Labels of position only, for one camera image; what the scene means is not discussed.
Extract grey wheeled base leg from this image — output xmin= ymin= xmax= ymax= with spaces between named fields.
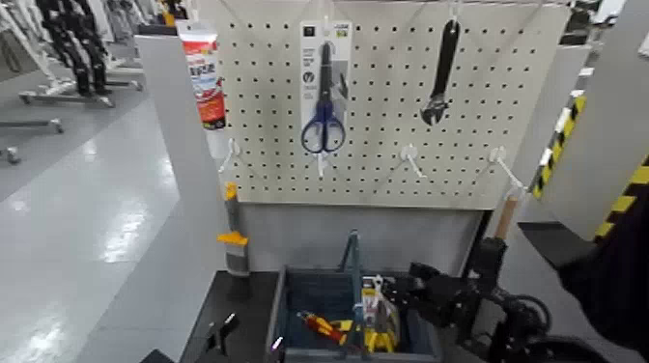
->
xmin=0 ymin=118 xmax=66 ymax=136

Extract black humanoid robot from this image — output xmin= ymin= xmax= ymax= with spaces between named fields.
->
xmin=34 ymin=0 xmax=112 ymax=98

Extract wooden handled hand trowel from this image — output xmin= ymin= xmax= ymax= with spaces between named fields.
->
xmin=494 ymin=188 xmax=528 ymax=242

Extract grey side partition panel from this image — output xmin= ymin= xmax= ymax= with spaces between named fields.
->
xmin=75 ymin=34 xmax=244 ymax=363

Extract blue scissors in package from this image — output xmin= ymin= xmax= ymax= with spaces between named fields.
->
xmin=298 ymin=19 xmax=354 ymax=155

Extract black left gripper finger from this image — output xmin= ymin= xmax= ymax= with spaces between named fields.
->
xmin=203 ymin=312 xmax=240 ymax=363

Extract grey panel with hazard edge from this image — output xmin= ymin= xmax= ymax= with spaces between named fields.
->
xmin=541 ymin=0 xmax=649 ymax=241

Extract yellow black hazard tape strip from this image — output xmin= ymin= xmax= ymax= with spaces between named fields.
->
xmin=592 ymin=155 xmax=649 ymax=241
xmin=528 ymin=93 xmax=588 ymax=200

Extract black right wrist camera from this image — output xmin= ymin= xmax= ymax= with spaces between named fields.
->
xmin=475 ymin=236 xmax=509 ymax=286

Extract grey blue plastic crate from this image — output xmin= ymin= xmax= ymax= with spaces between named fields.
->
xmin=265 ymin=229 xmax=443 ymax=363

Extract red yellow screwdriver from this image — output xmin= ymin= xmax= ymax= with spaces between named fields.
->
xmin=296 ymin=310 xmax=349 ymax=347

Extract yellow pliers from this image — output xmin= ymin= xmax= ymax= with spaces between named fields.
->
xmin=359 ymin=274 xmax=403 ymax=354

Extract grey back panel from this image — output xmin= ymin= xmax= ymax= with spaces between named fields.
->
xmin=238 ymin=201 xmax=484 ymax=279

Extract black adjustable wrench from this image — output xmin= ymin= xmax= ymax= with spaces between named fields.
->
xmin=418 ymin=18 xmax=462 ymax=127

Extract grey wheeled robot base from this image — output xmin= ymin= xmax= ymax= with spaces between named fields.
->
xmin=17 ymin=75 xmax=144 ymax=110

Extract grey scraper with yellow handle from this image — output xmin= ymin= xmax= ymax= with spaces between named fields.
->
xmin=215 ymin=181 xmax=251 ymax=278

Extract left gripper pink light finger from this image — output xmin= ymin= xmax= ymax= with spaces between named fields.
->
xmin=268 ymin=334 xmax=285 ymax=363

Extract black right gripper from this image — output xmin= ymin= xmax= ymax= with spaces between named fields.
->
xmin=382 ymin=262 xmax=479 ymax=329

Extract beige perforated pegboard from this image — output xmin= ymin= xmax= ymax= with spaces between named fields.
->
xmin=197 ymin=0 xmax=572 ymax=210

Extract red white sealant tube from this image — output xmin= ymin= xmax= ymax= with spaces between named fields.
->
xmin=175 ymin=19 xmax=231 ymax=162

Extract white humanoid robot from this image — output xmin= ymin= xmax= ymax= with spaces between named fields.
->
xmin=0 ymin=0 xmax=65 ymax=98

